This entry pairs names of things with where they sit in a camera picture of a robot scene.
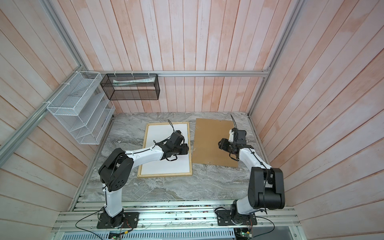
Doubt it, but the waterfall photo print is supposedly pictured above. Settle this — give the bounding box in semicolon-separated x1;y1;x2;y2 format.
140;124;191;176

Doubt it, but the wooden picture frame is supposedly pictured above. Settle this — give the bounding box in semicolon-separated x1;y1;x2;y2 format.
137;121;193;178

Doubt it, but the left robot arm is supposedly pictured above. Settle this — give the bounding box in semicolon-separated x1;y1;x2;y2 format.
98;130;189;228

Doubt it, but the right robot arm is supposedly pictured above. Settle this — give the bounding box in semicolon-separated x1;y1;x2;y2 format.
218;128;285;225

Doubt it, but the brown backing board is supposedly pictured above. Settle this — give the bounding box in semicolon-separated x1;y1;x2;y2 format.
192;119;238;168

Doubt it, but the paper in black basket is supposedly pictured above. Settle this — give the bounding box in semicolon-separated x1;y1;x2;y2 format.
112;77;156;87

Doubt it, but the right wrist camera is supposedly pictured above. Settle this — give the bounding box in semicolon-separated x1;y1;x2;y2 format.
229;128;236;143

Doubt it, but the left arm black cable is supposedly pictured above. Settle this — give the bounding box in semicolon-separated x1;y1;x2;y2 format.
74;119;178;240

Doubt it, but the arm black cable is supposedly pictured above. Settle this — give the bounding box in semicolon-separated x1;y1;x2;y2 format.
74;119;178;240
213;113;276;240

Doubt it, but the aluminium rail platform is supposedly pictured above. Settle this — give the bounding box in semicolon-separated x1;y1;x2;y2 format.
52;200;307;240

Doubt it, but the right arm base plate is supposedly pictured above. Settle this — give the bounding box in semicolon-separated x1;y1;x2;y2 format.
214;208;258;226

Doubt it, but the black wire mesh basket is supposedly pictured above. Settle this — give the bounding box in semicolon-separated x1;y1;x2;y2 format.
101;73;161;101

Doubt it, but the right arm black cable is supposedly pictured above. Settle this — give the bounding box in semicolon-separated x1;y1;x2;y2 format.
213;113;276;240

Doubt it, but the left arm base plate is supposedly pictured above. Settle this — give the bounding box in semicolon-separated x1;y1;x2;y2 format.
97;211;140;229

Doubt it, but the white wire mesh shelf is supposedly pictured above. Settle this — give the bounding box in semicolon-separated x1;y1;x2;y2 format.
47;71;115;145

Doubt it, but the aluminium frame profile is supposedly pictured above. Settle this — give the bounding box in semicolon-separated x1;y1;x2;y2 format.
1;1;306;166

